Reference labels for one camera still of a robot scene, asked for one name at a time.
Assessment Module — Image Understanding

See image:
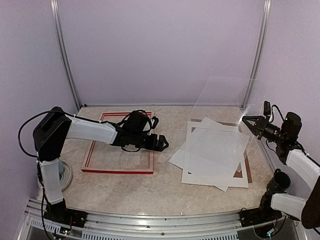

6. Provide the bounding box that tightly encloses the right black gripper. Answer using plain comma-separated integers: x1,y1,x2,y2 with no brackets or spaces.
242,115,287,144

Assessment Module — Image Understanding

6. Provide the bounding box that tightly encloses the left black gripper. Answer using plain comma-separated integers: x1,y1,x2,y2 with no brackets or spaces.
130,131,169,152

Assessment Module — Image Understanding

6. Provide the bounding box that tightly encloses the clear acrylic sheet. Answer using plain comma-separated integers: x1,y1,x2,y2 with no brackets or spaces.
189,76,263,158

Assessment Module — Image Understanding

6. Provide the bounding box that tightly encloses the wooden red photo frame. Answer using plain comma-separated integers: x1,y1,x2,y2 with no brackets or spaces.
81,110,155,174

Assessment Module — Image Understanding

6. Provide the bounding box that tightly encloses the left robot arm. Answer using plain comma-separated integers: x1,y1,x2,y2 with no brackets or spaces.
33,106,169,225

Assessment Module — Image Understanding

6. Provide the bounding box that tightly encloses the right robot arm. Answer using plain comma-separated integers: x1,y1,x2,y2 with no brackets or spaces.
239,110,320,229

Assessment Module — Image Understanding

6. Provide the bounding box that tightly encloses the white photo paper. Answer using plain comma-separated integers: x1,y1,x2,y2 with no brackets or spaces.
167,116,250,193

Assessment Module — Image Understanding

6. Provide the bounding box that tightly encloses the white mat board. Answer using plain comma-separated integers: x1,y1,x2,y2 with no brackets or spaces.
180,120,250,188

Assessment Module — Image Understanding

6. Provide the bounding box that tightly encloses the brown backing board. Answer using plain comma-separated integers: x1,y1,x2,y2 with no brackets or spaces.
190,118,253,184

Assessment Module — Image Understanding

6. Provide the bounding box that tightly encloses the white round plate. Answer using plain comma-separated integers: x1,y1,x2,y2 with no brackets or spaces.
36,158,73,192

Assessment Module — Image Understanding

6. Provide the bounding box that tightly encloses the light blue cup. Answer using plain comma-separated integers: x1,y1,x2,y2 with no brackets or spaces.
58,160,65,175

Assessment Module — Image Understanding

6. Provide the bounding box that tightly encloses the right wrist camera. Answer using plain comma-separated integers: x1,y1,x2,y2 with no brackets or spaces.
263,100,272,121

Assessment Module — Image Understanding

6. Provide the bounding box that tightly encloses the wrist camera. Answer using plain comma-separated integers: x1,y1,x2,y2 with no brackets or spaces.
263,100,272,121
150,116,159,130

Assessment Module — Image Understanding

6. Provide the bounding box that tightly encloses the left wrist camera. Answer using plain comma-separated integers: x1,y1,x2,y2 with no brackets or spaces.
150,116,159,130

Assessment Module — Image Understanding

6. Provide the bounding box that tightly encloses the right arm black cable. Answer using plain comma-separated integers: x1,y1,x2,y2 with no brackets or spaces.
271,104,286,123

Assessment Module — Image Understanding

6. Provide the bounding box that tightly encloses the left aluminium post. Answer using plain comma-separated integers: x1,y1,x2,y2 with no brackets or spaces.
50,0,82,111

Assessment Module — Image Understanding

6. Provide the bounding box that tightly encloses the aluminium post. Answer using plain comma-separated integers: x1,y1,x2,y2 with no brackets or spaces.
241,0,272,110
50,0,82,111

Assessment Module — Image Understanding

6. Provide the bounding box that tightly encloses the aluminium front rail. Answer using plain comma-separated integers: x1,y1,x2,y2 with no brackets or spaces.
17,199,308,240

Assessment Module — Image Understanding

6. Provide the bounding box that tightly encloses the right aluminium post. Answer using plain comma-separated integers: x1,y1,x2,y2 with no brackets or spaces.
241,0,272,110

